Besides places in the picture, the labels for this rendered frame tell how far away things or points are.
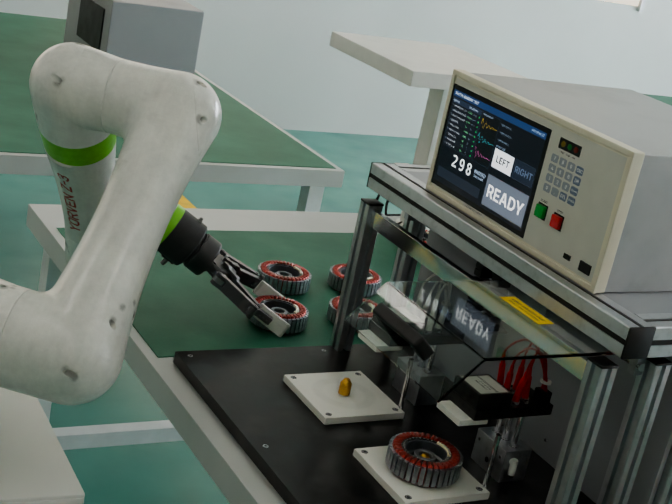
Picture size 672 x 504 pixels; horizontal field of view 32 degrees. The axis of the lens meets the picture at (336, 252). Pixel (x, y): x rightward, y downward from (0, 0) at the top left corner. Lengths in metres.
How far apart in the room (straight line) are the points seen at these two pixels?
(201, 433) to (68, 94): 0.55
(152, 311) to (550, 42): 5.88
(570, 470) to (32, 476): 0.72
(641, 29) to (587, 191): 6.68
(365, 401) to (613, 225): 0.55
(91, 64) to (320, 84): 5.30
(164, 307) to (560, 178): 0.86
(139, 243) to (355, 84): 5.59
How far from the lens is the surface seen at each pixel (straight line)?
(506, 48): 7.67
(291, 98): 6.95
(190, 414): 1.89
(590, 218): 1.68
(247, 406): 1.89
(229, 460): 1.78
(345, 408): 1.93
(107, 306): 1.53
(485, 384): 1.79
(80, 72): 1.74
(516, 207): 1.80
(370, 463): 1.78
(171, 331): 2.16
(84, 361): 1.50
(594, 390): 1.62
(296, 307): 2.26
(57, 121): 1.78
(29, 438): 1.73
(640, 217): 1.68
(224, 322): 2.23
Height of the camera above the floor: 1.62
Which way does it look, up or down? 19 degrees down
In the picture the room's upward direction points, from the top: 12 degrees clockwise
